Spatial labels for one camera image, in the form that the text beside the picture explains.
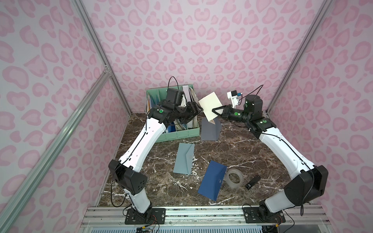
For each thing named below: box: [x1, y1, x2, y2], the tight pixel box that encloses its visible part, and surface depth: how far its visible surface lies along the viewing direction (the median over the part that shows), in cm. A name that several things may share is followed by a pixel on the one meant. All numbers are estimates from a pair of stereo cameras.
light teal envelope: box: [173, 142, 195, 176], surface depth 95 cm
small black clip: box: [245, 174, 261, 191], surface depth 85 cm
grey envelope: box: [201, 116, 222, 142], surface depth 109 cm
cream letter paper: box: [198, 91, 223, 122], surface depth 75 cm
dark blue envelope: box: [197, 160, 228, 202], surface depth 87 cm
